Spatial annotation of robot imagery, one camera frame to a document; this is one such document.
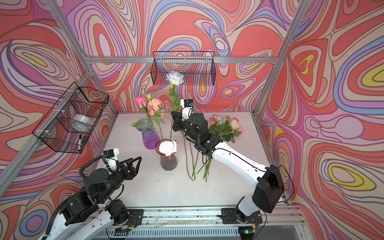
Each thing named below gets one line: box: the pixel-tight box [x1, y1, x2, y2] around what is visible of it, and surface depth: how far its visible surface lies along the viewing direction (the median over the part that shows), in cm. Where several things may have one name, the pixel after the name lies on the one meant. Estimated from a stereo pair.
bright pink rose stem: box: [131, 96, 154, 132], surface depth 71 cm
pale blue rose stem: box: [166, 71, 185, 141], surface depth 62 cm
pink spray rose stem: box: [147, 98, 165, 142], surface depth 71 cm
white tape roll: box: [71, 114, 95, 126], surface depth 75 cm
